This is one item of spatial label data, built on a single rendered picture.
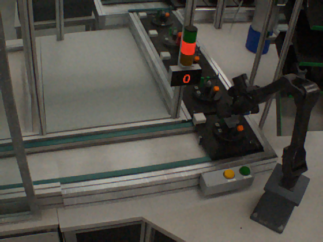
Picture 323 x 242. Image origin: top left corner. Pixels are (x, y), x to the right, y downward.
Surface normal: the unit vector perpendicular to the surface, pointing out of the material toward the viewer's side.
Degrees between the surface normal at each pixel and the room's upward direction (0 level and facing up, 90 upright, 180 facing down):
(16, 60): 0
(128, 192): 90
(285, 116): 45
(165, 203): 0
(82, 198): 90
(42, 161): 0
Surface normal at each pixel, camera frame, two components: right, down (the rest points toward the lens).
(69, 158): 0.09, -0.75
